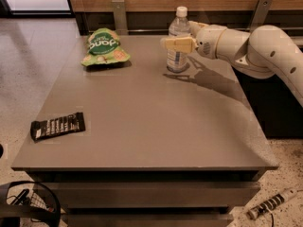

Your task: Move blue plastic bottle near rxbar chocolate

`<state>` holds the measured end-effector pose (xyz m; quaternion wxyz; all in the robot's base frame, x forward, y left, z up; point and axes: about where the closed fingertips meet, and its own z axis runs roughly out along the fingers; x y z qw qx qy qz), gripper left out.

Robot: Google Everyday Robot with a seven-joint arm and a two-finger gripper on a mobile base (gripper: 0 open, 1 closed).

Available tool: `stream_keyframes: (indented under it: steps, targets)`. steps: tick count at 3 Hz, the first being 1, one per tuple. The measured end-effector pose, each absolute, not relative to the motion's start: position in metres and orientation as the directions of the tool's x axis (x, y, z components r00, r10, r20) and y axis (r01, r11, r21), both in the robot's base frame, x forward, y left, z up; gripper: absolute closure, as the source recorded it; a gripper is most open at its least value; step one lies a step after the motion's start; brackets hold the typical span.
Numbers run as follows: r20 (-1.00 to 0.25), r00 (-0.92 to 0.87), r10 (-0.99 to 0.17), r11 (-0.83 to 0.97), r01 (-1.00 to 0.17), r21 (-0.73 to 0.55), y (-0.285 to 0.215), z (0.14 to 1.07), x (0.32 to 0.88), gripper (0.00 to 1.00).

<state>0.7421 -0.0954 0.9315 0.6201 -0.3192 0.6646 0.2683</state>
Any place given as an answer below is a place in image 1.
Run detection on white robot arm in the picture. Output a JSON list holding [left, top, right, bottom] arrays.
[[160, 21, 303, 106]]

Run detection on green snack bag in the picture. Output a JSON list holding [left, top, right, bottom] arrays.
[[81, 27, 131, 67]]

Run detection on right metal bracket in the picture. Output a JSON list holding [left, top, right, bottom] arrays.
[[247, 0, 273, 32]]

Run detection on metal bracket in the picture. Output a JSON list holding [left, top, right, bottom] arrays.
[[247, 0, 273, 32], [112, 0, 129, 35]]

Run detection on black rxbar chocolate bar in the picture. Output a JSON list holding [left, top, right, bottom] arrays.
[[30, 113, 86, 142]]

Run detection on left metal bracket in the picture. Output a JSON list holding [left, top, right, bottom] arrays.
[[112, 0, 129, 35]]

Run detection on white power strip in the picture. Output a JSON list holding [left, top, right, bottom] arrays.
[[247, 188, 297, 220]]

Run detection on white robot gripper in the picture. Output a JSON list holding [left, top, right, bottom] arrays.
[[160, 21, 227, 60]]

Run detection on clear plastic water bottle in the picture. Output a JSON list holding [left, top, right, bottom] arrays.
[[167, 6, 190, 73]]

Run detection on black power cable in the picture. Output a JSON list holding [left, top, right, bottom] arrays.
[[263, 203, 276, 227]]

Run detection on grey drawer cabinet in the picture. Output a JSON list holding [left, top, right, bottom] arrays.
[[12, 36, 277, 227]]

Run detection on black round basket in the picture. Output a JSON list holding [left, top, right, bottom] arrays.
[[0, 181, 61, 227]]

